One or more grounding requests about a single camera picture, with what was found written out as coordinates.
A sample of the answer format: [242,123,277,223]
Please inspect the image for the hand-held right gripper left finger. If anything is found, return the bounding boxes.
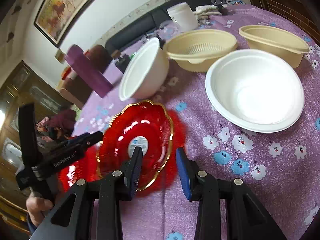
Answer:
[30,146,143,240]

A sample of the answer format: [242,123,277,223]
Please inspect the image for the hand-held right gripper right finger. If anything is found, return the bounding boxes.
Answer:
[175,147,288,240]

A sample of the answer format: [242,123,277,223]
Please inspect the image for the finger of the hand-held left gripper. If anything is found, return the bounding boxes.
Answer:
[66,131,104,148]

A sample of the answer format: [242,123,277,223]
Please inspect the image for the red glass plate gold rim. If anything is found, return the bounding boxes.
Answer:
[96,100,174,192]
[58,145,105,193]

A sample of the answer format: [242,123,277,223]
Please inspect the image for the small white bowl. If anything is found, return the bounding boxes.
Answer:
[118,37,170,102]

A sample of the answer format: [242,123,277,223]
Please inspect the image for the large white bowl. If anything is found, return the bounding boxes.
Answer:
[205,49,305,133]

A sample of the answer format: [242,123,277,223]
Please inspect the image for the beige strainer bowl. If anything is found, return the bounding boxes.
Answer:
[163,29,238,73]

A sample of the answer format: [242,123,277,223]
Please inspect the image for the beige plastic bowl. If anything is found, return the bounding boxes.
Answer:
[239,25,310,68]

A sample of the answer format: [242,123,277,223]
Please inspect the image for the person's left hand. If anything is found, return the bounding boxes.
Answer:
[26,192,54,228]

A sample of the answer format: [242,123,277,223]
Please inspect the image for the purple floral tablecloth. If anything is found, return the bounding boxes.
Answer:
[72,4,320,240]

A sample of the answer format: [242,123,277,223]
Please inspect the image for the brown chair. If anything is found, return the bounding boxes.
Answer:
[56,44,113,108]

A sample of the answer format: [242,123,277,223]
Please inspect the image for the purple thermos bottle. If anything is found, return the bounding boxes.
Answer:
[64,44,114,98]

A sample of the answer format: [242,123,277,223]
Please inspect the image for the wooden glass-door cabinet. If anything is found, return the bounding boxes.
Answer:
[0,60,75,230]

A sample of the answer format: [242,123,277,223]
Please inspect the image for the black leather sofa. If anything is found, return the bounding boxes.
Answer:
[105,0,240,53]

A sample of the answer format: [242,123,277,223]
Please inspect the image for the white plastic jar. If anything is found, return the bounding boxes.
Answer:
[167,2,199,32]

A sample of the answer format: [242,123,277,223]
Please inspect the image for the white work gloves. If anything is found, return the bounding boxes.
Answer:
[194,4,223,20]

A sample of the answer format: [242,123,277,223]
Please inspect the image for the wooden sideboard cabinet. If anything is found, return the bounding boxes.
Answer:
[241,0,320,45]

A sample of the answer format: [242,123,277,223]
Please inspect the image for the small wall plaque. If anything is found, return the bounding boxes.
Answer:
[54,49,67,63]

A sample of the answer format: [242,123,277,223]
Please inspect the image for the framed wall painting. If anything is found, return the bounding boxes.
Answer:
[34,0,113,46]

